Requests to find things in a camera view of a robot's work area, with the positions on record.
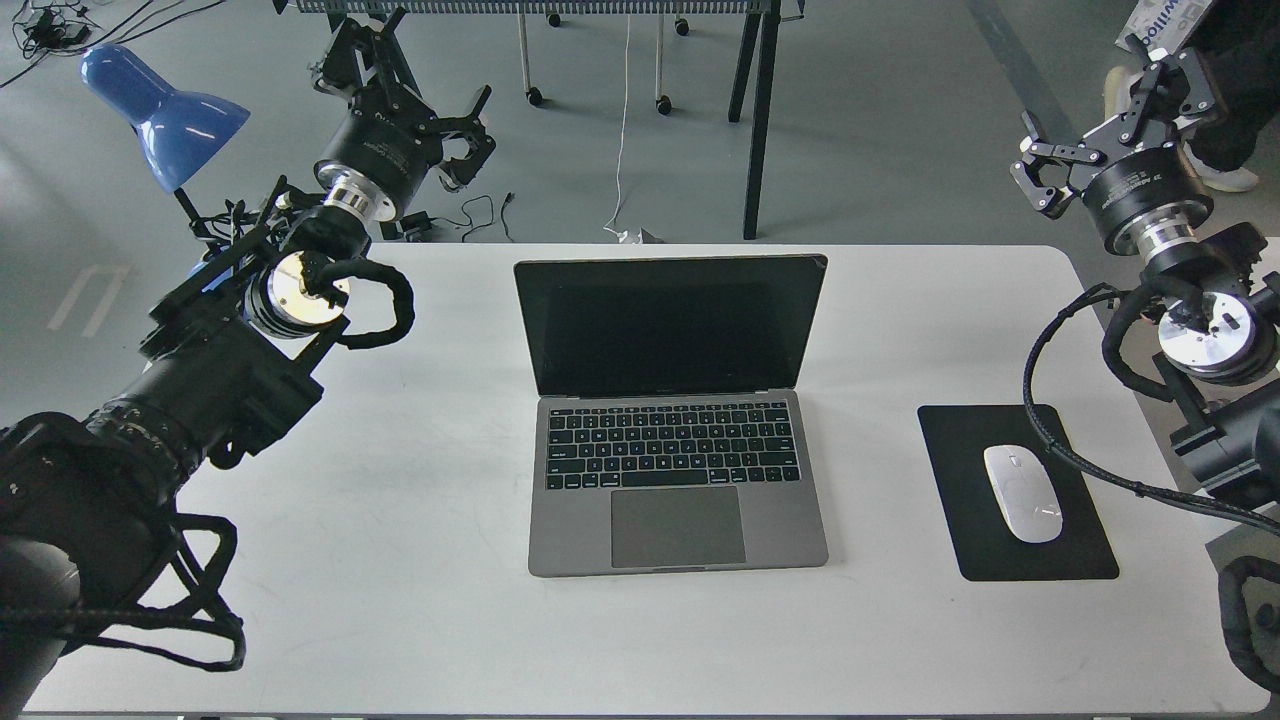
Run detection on black metal table frame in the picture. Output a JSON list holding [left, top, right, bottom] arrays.
[[273, 1, 786, 241]]

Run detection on black mouse pad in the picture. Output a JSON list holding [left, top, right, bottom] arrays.
[[916, 405, 1120, 582]]

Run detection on white computer mouse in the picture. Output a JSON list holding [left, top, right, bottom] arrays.
[[983, 445, 1064, 544]]

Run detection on white hanging cable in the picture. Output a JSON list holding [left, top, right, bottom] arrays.
[[602, 14, 635, 241]]

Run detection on blue desk lamp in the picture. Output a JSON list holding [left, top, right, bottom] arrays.
[[79, 44, 251, 238]]

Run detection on cardboard box with blue print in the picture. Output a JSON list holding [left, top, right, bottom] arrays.
[[1114, 0, 1215, 53]]

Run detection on cable bundle top left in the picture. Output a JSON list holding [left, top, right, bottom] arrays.
[[8, 0, 101, 59]]

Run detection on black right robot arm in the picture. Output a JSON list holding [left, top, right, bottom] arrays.
[[1010, 111, 1277, 534]]

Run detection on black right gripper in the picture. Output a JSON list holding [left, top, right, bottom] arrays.
[[1009, 110, 1213, 258]]

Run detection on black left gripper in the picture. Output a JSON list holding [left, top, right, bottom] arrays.
[[315, 85, 497, 222]]

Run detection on white rolling cart legs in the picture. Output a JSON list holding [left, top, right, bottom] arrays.
[[515, 10, 692, 120]]

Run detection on black cable on floor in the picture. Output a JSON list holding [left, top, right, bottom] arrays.
[[401, 192, 517, 243]]

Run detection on grey laptop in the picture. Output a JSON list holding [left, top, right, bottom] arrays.
[[515, 252, 829, 578]]

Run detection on person's white shoe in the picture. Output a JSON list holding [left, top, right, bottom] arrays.
[[1184, 143, 1260, 193]]

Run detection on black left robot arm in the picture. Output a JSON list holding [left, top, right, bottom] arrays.
[[3, 79, 495, 719]]

